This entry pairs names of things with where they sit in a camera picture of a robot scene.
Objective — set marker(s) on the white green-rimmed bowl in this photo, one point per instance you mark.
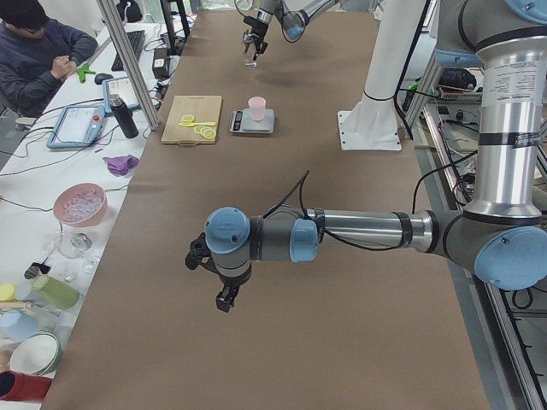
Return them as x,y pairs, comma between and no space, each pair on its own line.
38,355

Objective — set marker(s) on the lemon slice stack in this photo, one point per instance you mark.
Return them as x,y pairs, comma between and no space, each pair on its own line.
207,132

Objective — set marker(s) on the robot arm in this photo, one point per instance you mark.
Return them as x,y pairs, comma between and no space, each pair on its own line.
292,23
496,236

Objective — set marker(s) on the black water bottle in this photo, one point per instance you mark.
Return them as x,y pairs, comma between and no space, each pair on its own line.
123,115

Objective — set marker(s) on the silver digital kitchen scale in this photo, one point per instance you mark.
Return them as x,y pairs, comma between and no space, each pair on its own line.
242,123

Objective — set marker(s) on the lemon slice single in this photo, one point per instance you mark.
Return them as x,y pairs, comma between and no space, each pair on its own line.
187,120

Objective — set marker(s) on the clear glass cup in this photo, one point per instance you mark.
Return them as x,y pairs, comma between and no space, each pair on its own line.
72,245

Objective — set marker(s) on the seated person in blue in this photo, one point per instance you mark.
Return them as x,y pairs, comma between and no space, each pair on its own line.
38,54

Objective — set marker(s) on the pink bowl with ice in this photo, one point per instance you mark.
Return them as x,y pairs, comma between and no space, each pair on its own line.
81,205

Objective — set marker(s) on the pink plastic cup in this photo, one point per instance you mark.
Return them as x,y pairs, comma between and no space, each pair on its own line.
257,108

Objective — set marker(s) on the light blue cup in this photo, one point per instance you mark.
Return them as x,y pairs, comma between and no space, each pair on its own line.
18,326

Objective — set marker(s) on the black power adapter box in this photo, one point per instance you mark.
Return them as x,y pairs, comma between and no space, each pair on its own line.
161,63

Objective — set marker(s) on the green plastic toy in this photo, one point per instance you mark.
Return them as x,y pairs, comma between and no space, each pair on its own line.
83,71

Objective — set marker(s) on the aluminium frame post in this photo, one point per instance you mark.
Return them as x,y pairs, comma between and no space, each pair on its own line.
123,48

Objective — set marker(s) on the red cup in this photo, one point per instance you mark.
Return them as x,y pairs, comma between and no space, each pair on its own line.
17,386

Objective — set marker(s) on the clear glass sauce bottle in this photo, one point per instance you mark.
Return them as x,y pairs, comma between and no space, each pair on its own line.
249,51

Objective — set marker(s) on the yellow cup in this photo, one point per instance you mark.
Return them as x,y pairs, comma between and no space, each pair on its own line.
7,292

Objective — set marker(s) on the yellow plastic knife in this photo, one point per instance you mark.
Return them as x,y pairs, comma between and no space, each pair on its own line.
205,123

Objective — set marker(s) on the wooden cutting board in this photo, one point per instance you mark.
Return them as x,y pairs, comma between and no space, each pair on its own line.
204,108

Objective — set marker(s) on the purple cloth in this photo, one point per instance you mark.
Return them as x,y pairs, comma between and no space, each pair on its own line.
121,165

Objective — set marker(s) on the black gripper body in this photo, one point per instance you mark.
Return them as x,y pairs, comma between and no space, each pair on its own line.
256,30
231,283

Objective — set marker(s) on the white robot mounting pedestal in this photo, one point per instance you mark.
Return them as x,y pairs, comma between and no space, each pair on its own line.
372,123

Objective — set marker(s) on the blue teach pendant near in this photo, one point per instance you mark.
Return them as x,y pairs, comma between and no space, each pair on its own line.
77,126

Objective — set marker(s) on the blue teach pendant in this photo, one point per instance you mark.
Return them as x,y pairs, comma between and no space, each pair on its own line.
122,88
77,126

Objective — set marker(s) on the green cup lying down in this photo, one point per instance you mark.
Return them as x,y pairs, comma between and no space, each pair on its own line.
55,292

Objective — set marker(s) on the black computer mouse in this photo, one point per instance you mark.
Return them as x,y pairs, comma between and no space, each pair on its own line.
101,77

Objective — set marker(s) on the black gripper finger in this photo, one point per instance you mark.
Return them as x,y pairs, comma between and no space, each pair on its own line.
225,300

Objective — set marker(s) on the blue teach pendant far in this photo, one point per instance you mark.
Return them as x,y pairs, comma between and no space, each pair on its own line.
122,88

